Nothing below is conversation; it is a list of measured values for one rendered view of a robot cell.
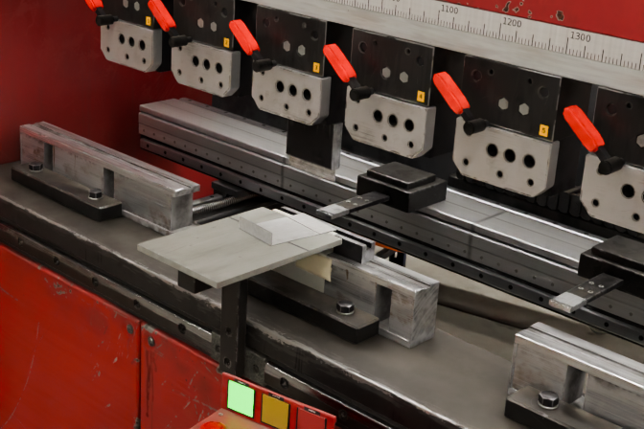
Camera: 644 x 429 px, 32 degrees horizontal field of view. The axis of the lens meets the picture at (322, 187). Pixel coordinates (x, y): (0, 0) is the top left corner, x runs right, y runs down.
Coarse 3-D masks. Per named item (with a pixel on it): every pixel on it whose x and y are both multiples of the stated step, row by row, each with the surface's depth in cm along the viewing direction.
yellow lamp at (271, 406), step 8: (264, 400) 161; (272, 400) 160; (280, 400) 159; (264, 408) 161; (272, 408) 160; (280, 408) 159; (264, 416) 161; (272, 416) 160; (280, 416) 160; (272, 424) 161; (280, 424) 160
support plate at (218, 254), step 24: (264, 216) 181; (168, 240) 169; (192, 240) 170; (216, 240) 170; (240, 240) 171; (312, 240) 173; (336, 240) 173; (168, 264) 163; (192, 264) 161; (216, 264) 162; (240, 264) 162; (264, 264) 163
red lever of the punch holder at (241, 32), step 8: (232, 24) 172; (240, 24) 172; (232, 32) 172; (240, 32) 172; (248, 32) 172; (240, 40) 172; (248, 40) 171; (248, 48) 171; (256, 48) 171; (256, 56) 171; (256, 64) 170; (264, 64) 170; (272, 64) 171; (256, 72) 170
